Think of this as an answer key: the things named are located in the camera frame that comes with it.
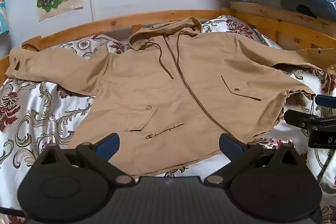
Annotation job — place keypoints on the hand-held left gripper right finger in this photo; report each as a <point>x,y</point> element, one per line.
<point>230,146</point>

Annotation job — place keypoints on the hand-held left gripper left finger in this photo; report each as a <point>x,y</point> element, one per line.
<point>108,145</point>

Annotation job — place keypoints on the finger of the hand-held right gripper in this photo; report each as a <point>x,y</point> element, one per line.
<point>325,101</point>
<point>299,118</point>

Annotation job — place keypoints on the tan hooded jacket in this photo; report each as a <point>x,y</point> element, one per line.
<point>183,92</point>

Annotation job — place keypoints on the white floral bed sheet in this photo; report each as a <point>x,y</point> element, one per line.
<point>34,113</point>

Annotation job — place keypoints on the wooden bed frame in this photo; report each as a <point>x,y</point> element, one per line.
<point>294,24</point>

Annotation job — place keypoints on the teal wall poster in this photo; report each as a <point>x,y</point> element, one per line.
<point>3,11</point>

